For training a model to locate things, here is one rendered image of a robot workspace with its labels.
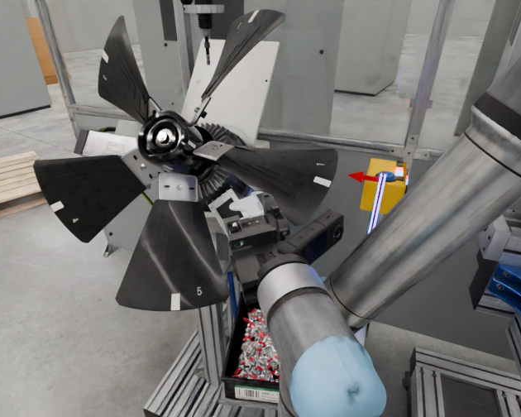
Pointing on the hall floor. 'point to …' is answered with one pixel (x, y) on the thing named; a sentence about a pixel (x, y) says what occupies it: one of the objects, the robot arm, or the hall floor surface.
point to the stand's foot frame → (193, 388)
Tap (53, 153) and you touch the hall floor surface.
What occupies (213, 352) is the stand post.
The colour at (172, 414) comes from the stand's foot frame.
